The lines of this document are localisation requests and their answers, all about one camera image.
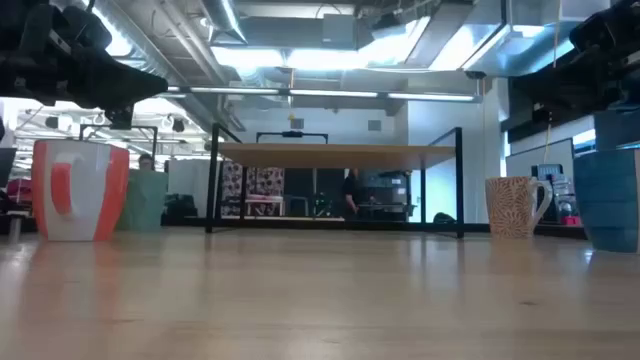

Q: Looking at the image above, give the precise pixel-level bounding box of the blue mug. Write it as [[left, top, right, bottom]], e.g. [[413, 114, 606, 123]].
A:
[[572, 108, 640, 254]]

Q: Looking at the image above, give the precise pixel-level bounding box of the pale green mug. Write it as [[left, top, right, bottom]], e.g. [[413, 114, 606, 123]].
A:
[[115, 168, 170, 233]]

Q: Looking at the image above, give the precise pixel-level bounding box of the white bench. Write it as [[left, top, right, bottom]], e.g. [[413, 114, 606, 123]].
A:
[[243, 198, 287, 217]]

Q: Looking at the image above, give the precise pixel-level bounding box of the large silver spiral air duct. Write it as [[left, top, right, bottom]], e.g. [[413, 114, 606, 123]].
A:
[[92, 0, 187, 87]]

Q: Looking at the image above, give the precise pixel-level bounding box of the black equipment cabinet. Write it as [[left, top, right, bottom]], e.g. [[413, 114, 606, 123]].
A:
[[357, 169, 417, 222]]

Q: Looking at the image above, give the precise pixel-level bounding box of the grey metal post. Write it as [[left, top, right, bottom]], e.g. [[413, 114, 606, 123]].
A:
[[7, 209, 27, 246]]

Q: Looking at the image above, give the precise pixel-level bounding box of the orange floral pattern mug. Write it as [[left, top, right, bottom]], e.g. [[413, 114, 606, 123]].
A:
[[484, 175, 554, 240]]

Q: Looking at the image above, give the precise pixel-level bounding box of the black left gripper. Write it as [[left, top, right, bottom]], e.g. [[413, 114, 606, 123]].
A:
[[0, 0, 170, 131]]

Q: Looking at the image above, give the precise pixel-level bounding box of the grey ceiling box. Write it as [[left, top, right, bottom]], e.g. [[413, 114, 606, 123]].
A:
[[322, 13, 358, 50]]

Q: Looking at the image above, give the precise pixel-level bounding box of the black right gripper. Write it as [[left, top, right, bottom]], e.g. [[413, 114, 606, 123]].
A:
[[568, 0, 640, 110]]

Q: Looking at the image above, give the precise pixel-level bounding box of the wooden shelf with black frame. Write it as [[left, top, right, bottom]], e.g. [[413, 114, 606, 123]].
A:
[[204, 122, 466, 240]]

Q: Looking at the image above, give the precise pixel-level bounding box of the orange and white striped mug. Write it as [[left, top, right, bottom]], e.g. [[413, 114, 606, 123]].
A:
[[31, 138, 131, 243]]

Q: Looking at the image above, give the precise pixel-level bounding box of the long ceiling light bar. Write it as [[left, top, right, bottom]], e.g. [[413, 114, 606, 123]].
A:
[[167, 85, 484, 104]]

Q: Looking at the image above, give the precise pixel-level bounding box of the red crate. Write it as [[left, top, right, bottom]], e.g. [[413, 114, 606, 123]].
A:
[[5, 178, 34, 204]]

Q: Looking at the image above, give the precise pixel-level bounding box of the black frame rig with camera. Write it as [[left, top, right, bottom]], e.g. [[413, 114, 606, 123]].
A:
[[255, 130, 330, 145]]

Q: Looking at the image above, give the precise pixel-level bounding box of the black machine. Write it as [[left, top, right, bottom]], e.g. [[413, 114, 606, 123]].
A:
[[530, 163, 567, 224]]

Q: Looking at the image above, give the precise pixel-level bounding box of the floral patterned panel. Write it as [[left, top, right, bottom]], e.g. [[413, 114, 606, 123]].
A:
[[221, 160, 285, 217]]

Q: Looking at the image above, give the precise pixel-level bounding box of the white partition board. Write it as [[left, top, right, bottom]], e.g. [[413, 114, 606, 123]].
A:
[[505, 138, 576, 179]]

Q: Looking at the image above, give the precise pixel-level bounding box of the dark monitor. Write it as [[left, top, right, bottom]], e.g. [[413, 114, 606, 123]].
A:
[[0, 147, 18, 189]]

